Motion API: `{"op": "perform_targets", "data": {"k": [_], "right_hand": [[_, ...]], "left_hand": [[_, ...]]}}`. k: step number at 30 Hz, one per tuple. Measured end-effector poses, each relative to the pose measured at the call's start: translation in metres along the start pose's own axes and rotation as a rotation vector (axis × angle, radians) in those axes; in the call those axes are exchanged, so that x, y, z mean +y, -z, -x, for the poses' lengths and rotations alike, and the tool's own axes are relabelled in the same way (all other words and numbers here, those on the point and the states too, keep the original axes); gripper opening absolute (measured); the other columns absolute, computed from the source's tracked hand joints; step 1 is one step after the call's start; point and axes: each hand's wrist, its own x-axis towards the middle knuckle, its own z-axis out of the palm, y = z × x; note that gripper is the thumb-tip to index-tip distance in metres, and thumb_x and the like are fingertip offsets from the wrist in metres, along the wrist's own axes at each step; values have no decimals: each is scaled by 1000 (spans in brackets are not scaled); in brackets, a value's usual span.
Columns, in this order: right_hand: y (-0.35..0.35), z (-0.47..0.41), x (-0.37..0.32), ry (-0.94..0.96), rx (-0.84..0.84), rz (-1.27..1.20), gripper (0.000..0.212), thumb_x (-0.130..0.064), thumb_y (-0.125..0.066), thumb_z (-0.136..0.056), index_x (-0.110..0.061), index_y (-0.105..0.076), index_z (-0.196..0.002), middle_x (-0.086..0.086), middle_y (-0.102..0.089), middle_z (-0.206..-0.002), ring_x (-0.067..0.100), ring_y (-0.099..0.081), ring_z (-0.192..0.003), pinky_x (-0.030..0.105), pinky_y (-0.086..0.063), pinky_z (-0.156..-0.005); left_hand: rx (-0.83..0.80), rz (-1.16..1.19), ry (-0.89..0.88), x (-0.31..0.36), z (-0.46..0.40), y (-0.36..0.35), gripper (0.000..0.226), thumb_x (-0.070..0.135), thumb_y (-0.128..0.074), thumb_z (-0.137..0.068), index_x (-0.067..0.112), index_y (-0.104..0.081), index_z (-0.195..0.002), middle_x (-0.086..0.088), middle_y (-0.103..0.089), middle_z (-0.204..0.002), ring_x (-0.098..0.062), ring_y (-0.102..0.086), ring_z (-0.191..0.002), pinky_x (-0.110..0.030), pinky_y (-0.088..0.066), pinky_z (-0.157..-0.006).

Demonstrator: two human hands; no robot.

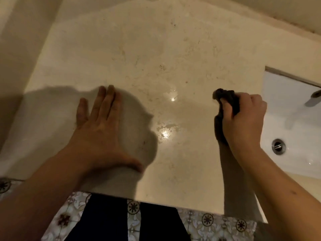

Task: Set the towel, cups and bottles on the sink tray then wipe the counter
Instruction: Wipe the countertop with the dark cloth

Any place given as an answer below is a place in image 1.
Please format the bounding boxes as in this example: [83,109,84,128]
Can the person's left forearm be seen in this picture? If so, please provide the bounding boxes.
[0,147,101,241]

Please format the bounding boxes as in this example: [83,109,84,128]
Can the person's right hand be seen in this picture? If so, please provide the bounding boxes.
[220,92,267,154]

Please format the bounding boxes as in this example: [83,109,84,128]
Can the person's left hand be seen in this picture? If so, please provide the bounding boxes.
[66,85,144,173]

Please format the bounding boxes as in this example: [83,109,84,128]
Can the dark navy trousers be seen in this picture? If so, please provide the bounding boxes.
[67,193,191,241]

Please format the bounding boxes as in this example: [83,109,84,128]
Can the dark cleaning cloth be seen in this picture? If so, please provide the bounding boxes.
[213,88,241,146]

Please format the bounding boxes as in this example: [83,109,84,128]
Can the metal sink drain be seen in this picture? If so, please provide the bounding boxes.
[272,139,286,155]

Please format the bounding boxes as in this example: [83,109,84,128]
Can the metal faucet spout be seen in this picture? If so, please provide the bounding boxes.
[304,90,321,107]

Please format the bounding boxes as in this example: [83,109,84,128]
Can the white sink basin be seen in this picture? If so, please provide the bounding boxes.
[259,66,321,179]

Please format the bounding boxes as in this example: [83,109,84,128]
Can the person's right forearm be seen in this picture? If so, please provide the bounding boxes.
[230,147,321,241]

